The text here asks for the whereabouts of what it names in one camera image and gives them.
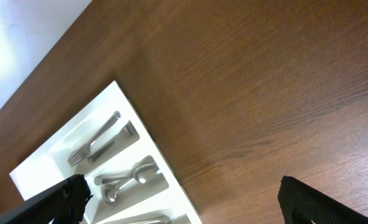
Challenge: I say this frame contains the large metal spoon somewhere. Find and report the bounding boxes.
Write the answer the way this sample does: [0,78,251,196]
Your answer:
[101,156,158,204]

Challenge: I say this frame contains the metal tongs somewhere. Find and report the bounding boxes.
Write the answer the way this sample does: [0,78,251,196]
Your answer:
[121,215,172,224]

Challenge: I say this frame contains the metal spoon bowl down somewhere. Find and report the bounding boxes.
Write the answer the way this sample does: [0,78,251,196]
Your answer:
[94,163,161,185]

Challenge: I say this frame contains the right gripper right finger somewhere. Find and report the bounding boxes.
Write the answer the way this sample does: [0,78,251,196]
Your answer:
[278,176,368,224]

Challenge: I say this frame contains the metal fork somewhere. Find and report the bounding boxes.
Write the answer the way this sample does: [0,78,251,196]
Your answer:
[67,111,121,167]

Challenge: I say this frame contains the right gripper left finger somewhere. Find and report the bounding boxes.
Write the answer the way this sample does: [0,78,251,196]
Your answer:
[0,174,93,224]

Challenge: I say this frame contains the white plastic cutlery tray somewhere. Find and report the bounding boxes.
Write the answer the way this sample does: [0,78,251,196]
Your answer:
[10,82,200,223]

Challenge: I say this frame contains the metal fork crosswise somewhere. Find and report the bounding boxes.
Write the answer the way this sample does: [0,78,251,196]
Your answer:
[87,121,137,164]

